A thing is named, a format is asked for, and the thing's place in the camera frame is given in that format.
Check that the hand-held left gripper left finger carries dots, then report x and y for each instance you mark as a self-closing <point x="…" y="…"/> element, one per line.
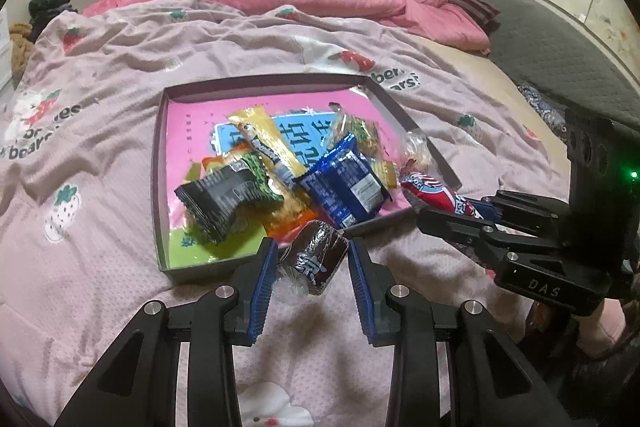
<point x="265" y="287"/>

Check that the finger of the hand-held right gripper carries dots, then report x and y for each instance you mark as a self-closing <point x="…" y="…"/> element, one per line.
<point x="450" y="224"/>
<point x="530" y="212"/>

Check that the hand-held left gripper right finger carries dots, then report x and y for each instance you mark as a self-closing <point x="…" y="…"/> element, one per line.
<point x="362" y="292"/>

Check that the red snack packet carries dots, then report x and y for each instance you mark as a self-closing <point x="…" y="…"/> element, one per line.
<point x="425" y="187"/>

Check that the lime green snack packet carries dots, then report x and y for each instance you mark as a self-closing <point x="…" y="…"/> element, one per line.
<point x="225" y="252"/>

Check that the brown chocolate cake packet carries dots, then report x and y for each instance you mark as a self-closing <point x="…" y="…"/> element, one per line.
<point x="315" y="257"/>

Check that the orange-wrapped cake packet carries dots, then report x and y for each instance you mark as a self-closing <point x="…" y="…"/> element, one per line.
<point x="295" y="222"/>

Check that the black and green snack packet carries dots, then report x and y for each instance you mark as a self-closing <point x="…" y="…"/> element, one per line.
<point x="225" y="192"/>

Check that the blue cookie packet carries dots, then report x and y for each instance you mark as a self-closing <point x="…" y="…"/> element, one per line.
<point x="345" y="182"/>

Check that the clear green-printed snack packet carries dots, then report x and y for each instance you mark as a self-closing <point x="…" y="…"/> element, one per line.
<point x="357" y="129"/>

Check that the dark shallow cardboard box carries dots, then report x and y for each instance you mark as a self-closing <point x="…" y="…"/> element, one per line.
<point x="159" y="207"/>

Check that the yellow snack bar packet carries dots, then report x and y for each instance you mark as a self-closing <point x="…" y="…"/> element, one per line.
<point x="265" y="137"/>

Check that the person's right forearm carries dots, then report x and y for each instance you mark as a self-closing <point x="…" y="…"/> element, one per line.
<point x="602" y="327"/>

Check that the blue floral cloth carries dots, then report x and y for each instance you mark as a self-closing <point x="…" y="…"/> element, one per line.
<point x="545" y="107"/>

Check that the beige bed sheet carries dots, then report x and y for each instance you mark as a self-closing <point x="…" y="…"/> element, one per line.
<point x="490" y="77"/>

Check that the grey quilted headboard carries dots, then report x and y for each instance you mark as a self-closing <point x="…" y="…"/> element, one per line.
<point x="550" y="42"/>

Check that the pink book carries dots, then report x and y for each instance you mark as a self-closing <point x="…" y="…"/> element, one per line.
<point x="190" y="122"/>

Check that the dark striped pillow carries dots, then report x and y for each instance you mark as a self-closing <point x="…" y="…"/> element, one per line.
<point x="475" y="9"/>

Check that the brown plush toy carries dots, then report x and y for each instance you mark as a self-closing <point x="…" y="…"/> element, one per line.
<point x="20" y="47"/>

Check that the white drawer chest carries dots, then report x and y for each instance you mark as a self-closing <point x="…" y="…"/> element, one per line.
<point x="4" y="57"/>

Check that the black clothes pile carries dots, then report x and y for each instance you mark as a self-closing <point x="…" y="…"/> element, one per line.
<point x="50" y="4"/>

